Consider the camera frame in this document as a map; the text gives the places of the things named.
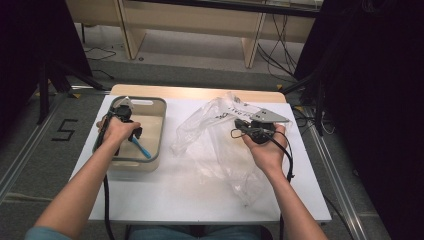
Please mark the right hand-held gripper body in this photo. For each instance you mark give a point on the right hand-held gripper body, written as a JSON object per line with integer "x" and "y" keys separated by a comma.
{"x": 266, "y": 116}

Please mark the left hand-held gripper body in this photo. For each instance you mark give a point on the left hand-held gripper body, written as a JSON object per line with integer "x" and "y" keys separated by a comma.
{"x": 123, "y": 111}

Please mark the beige bin with grey rim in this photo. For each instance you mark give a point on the beige bin with grey rim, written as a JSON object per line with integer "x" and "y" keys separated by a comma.
{"x": 151, "y": 133}

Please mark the blue toothbrush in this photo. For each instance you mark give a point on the blue toothbrush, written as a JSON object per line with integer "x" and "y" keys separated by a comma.
{"x": 142, "y": 150}

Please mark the clear plastic bag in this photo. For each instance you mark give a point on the clear plastic bag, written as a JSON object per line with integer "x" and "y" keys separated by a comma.
{"x": 216, "y": 153}

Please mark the person's left hand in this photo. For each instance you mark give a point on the person's left hand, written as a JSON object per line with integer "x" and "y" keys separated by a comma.
{"x": 116, "y": 131}

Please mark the person's right hand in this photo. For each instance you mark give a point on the person's right hand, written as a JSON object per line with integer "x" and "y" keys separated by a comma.
{"x": 268, "y": 156}

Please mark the black tripod stand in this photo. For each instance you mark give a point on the black tripod stand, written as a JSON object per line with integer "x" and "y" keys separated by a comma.
{"x": 318, "y": 90}
{"x": 43, "y": 96}

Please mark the white table board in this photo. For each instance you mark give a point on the white table board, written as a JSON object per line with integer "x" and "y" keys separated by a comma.
{"x": 186, "y": 200}

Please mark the long beige wooden desk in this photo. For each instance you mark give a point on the long beige wooden desk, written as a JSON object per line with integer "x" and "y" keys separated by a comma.
{"x": 200, "y": 20}

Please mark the black curtain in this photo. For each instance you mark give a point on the black curtain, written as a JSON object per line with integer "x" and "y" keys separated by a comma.
{"x": 383, "y": 100}
{"x": 40, "y": 33}

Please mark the person's light blue sleeve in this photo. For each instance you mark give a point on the person's light blue sleeve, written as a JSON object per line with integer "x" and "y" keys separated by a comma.
{"x": 46, "y": 234}

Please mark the metal floor rail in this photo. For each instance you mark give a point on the metal floor rail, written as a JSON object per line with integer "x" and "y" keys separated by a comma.
{"x": 346, "y": 206}
{"x": 26, "y": 160}

